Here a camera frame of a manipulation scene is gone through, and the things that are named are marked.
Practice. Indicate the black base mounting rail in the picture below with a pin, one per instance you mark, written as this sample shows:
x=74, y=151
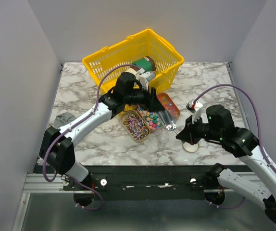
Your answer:
x=145, y=183

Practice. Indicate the yellow plastic shopping basket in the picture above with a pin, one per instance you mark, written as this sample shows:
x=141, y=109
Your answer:
x=134, y=47

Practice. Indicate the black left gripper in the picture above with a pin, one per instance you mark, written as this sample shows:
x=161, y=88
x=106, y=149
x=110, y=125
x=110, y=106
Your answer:
x=151, y=102

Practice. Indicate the gold rimmed jar lid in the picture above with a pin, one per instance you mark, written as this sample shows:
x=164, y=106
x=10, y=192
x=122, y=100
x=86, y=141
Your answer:
x=190, y=148

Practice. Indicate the clear plastic candy jar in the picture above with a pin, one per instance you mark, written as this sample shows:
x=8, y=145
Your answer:
x=160, y=139

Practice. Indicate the cream wrapped paper roll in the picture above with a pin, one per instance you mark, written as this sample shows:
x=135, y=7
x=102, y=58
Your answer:
x=133, y=70

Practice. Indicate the pink tray pastel star candies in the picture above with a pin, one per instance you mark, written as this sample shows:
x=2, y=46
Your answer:
x=151, y=118

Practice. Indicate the beige tray swirl lollipops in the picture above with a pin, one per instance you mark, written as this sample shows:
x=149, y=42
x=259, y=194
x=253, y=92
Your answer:
x=136, y=127

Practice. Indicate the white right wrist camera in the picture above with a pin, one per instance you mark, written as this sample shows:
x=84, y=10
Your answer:
x=196, y=109

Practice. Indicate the green wrapped brown package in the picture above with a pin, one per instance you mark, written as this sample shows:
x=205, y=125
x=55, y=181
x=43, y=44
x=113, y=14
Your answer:
x=146, y=63

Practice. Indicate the grey crumpled cloth lump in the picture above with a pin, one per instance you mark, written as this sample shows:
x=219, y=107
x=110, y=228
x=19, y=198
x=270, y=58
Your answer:
x=63, y=119

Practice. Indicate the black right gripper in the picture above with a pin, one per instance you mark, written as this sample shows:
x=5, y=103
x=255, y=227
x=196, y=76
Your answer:
x=187, y=134

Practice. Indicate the pink tray translucent star candies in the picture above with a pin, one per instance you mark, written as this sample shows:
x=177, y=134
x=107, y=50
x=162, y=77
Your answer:
x=169, y=105

